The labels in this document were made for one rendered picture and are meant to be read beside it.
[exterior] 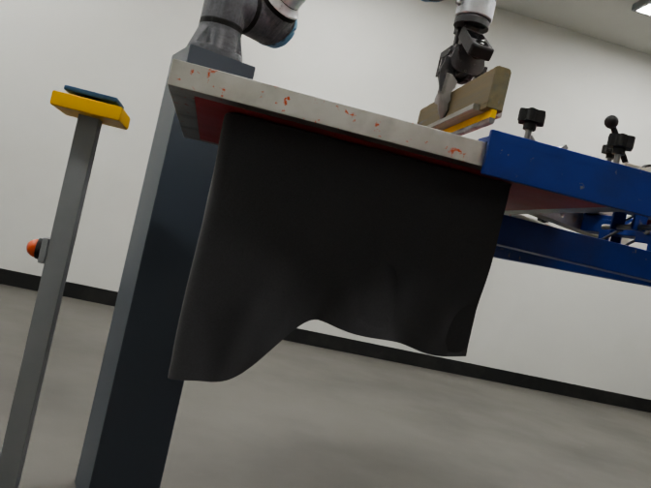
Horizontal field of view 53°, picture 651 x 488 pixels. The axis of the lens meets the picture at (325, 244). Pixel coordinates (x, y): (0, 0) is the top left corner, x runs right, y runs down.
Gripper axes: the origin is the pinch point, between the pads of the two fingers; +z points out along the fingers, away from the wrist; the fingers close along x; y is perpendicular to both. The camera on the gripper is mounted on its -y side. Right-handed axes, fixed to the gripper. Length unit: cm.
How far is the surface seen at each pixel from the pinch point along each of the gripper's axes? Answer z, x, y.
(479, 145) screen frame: 10.7, 4.9, -29.4
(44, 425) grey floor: 110, 80, 100
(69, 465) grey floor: 110, 66, 71
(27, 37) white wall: -67, 198, 380
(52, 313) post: 56, 68, 10
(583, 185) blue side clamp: 12.7, -13.0, -30.5
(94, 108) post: 16, 68, 5
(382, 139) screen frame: 13.6, 20.0, -29.3
